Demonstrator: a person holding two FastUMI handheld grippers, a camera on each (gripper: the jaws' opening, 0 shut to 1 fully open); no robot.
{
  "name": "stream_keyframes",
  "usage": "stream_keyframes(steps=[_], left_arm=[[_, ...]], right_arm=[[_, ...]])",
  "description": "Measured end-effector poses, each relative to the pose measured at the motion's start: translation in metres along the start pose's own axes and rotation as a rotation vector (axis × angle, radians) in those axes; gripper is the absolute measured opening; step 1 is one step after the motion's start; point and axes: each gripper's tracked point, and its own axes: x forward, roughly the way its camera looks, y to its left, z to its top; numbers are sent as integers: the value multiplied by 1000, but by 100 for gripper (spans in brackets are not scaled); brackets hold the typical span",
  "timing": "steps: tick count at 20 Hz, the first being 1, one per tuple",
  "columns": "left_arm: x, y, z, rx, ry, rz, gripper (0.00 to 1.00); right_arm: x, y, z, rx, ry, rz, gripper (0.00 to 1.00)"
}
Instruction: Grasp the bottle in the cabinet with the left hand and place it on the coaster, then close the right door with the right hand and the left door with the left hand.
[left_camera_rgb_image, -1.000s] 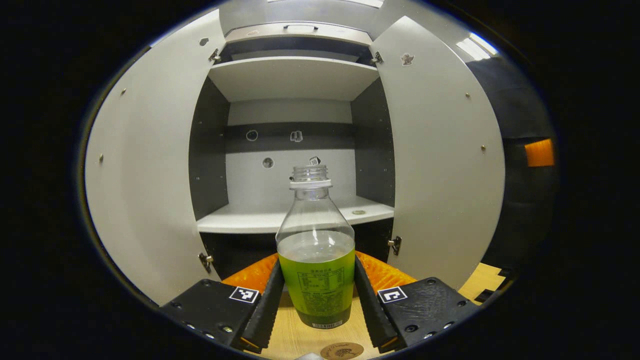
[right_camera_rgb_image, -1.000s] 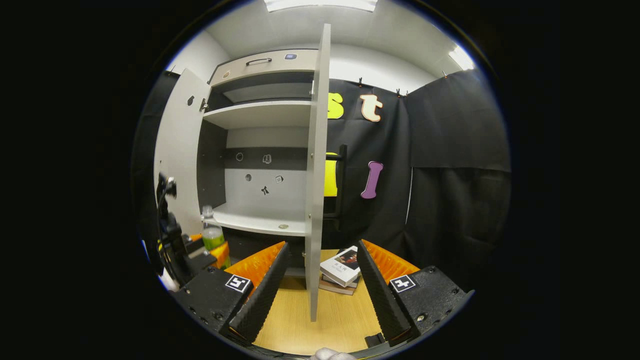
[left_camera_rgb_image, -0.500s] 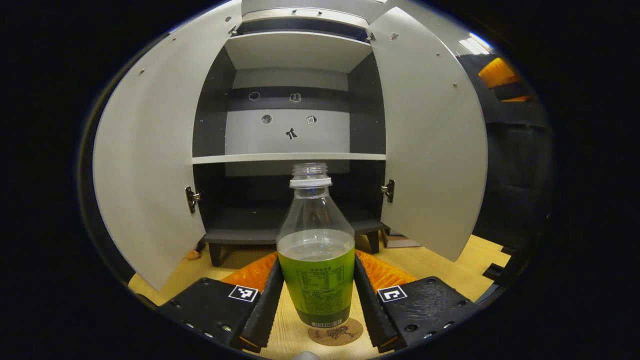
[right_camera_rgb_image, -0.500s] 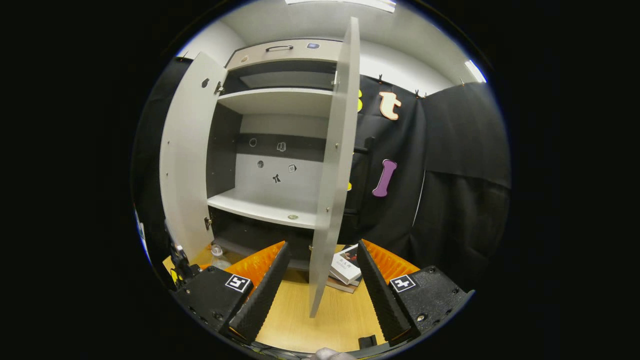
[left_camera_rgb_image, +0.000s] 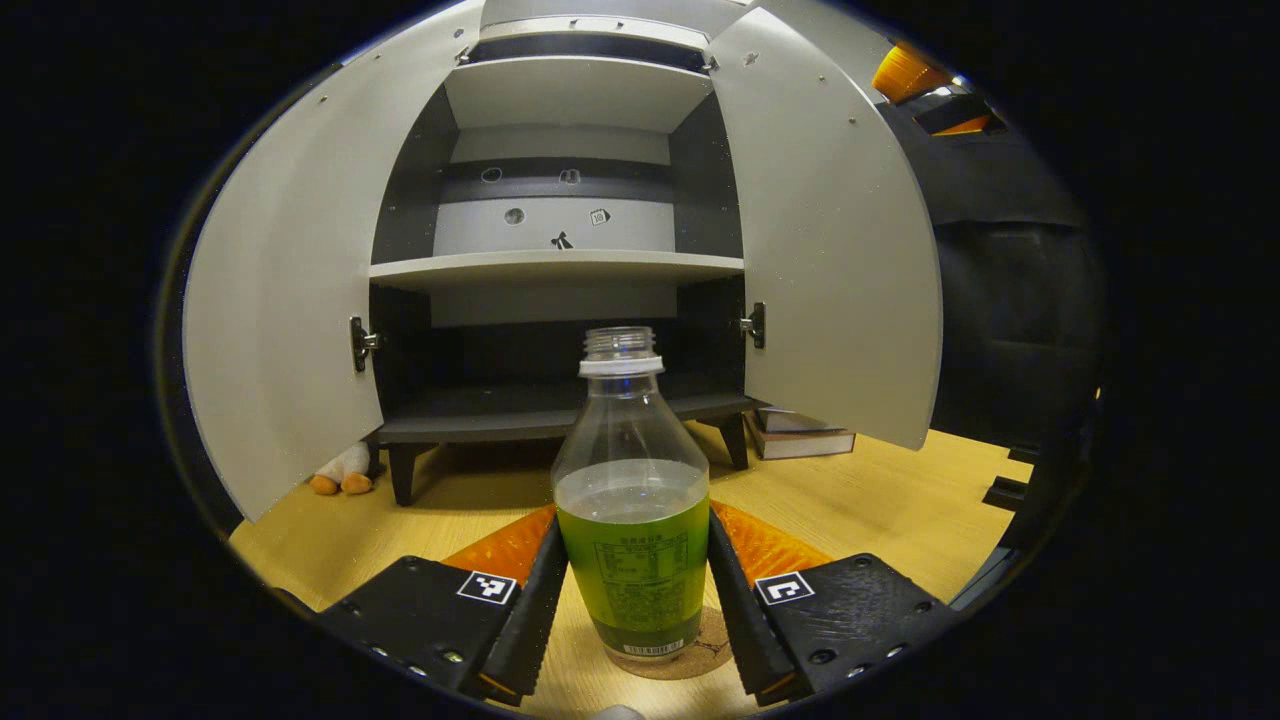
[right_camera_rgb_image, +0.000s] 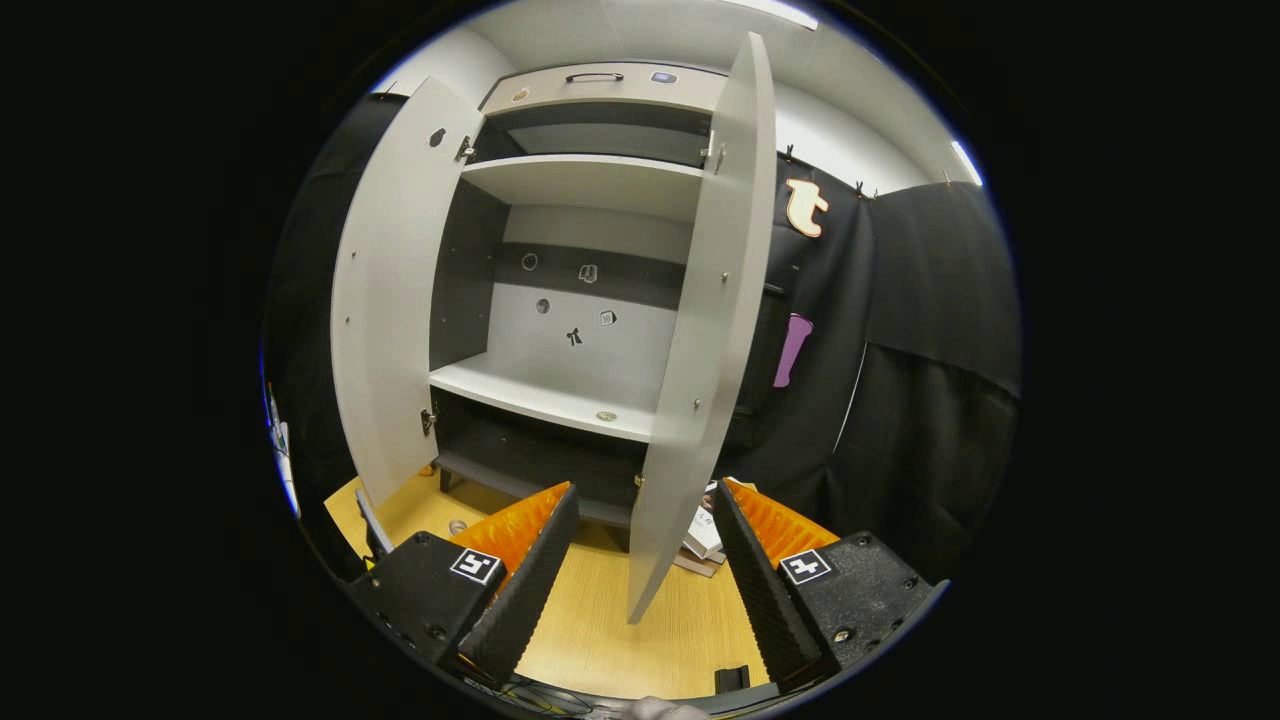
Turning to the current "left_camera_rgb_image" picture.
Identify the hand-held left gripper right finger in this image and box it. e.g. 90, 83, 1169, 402
705, 500, 966, 707

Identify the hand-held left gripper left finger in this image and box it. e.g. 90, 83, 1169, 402
315, 503, 571, 707

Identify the round brown cork coaster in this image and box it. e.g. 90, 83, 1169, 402
600, 605, 736, 681

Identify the green label drink bottle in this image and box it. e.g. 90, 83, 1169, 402
552, 327, 713, 663

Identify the grey cabinet door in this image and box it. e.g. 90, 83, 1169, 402
705, 5, 944, 451
183, 0, 486, 523

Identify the grey wooden cabinet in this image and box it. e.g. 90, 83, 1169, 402
368, 0, 761, 506

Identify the beige cabinet drawer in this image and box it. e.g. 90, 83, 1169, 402
480, 0, 751, 31

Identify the white cabinet shelf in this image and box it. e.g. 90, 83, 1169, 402
443, 55, 714, 134
370, 250, 746, 293

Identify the thick book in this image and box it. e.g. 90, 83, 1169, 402
750, 405, 831, 433
748, 428, 858, 461

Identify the black backdrop cloth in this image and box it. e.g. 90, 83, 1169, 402
880, 100, 1106, 451

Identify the white plush duck toy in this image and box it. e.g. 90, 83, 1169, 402
308, 443, 376, 497

